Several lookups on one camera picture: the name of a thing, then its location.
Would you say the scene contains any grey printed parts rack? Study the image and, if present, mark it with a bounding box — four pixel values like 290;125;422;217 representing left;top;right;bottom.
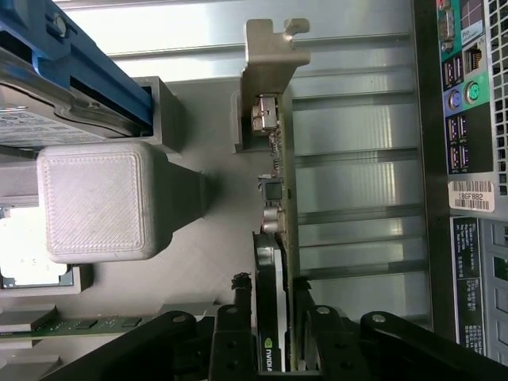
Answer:
0;76;297;381

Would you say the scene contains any grey open PC case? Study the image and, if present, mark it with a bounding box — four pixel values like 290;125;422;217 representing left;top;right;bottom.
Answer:
411;0;508;364

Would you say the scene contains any green RAM stick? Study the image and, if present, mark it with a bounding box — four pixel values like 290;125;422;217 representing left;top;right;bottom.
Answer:
0;315;167;339

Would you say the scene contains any hard disk with blue rails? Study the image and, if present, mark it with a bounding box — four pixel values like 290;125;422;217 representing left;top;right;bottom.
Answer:
0;0;155;150

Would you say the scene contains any silver CPU chip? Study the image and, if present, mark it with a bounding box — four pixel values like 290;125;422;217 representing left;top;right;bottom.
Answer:
0;206;75;290

